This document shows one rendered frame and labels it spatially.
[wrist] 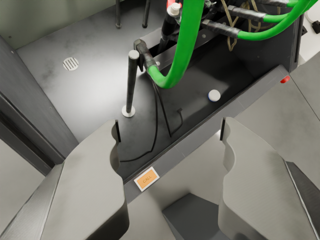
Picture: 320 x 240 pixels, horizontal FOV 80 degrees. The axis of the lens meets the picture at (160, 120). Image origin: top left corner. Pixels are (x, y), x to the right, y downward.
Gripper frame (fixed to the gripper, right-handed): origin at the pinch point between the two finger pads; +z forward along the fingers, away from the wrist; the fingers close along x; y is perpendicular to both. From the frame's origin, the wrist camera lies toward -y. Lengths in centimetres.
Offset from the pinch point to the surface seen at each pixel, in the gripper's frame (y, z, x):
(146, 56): 0.0, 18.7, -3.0
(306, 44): 5, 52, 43
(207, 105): 23, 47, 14
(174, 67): -1.8, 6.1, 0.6
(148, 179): 26.7, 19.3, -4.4
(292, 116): 81, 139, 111
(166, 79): 0.0, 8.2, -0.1
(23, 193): 91, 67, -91
